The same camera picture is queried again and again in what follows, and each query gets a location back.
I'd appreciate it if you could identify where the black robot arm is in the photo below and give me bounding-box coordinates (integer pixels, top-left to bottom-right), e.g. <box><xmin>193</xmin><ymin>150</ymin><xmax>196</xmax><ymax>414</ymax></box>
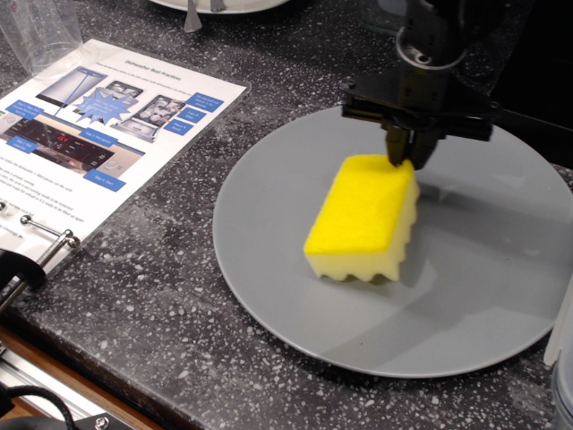
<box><xmin>342</xmin><ymin>1</ymin><xmax>533</xmax><ymax>169</ymax></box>

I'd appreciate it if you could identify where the white plate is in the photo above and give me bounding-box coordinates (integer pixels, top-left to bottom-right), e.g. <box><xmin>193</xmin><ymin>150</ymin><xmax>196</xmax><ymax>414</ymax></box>
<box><xmin>150</xmin><ymin>0</ymin><xmax>290</xmax><ymax>15</ymax></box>

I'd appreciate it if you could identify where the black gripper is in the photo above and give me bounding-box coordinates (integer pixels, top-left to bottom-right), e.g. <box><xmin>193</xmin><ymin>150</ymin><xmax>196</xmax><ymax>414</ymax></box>
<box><xmin>341</xmin><ymin>68</ymin><xmax>500</xmax><ymax>170</ymax></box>

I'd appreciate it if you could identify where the silver spoon handle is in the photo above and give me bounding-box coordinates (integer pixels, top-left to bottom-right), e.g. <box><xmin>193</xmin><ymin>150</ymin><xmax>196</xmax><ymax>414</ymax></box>
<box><xmin>184</xmin><ymin>0</ymin><xmax>202</xmax><ymax>33</ymax></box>

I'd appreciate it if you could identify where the black cable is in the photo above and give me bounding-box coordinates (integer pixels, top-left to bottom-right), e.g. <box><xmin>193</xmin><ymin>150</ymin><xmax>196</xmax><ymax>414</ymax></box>
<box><xmin>0</xmin><ymin>384</ymin><xmax>80</xmax><ymax>430</ymax></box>

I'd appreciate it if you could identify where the grey round plate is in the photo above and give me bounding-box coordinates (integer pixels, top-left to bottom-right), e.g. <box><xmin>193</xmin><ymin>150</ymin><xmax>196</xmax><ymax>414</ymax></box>
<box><xmin>213</xmin><ymin>108</ymin><xmax>572</xmax><ymax>378</ymax></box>

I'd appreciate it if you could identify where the silver cutlery handle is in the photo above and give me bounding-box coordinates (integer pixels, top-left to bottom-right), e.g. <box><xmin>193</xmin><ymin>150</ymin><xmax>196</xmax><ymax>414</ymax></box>
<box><xmin>210</xmin><ymin>0</ymin><xmax>227</xmax><ymax>13</ymax></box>

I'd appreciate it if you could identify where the black tray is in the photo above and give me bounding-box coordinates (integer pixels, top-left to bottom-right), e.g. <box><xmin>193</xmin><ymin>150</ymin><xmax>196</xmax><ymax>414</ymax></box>
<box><xmin>482</xmin><ymin>1</ymin><xmax>572</xmax><ymax>168</ymax></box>

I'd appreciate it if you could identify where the clear plastic lidded container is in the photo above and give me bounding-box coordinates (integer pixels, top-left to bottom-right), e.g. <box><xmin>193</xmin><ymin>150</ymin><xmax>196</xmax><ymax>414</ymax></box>
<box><xmin>543</xmin><ymin>285</ymin><xmax>572</xmax><ymax>429</ymax></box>

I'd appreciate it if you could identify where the yellow sponge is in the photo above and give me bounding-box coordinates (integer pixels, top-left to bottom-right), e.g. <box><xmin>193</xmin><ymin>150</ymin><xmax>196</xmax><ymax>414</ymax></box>
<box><xmin>304</xmin><ymin>154</ymin><xmax>420</xmax><ymax>282</ymax></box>

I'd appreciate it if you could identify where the clear glass container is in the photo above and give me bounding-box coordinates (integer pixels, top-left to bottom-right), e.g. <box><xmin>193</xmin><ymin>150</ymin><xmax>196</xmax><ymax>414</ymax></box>
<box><xmin>357</xmin><ymin>0</ymin><xmax>406</xmax><ymax>36</ymax></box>

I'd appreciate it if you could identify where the aluminium rail with bracket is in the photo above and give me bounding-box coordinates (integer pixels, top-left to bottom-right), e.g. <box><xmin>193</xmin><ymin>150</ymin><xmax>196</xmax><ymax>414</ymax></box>
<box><xmin>1</xmin><ymin>347</ymin><xmax>130</xmax><ymax>429</ymax></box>

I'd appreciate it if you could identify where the laminated dishwasher instruction sheet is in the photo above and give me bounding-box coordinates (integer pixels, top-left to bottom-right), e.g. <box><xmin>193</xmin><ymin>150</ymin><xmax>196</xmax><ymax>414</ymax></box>
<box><xmin>1</xmin><ymin>39</ymin><xmax>248</xmax><ymax>253</ymax></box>

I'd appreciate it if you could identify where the clear plastic cup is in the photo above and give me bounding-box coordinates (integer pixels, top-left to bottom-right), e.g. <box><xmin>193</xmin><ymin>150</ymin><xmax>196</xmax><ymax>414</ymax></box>
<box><xmin>1</xmin><ymin>0</ymin><xmax>83</xmax><ymax>77</ymax></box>

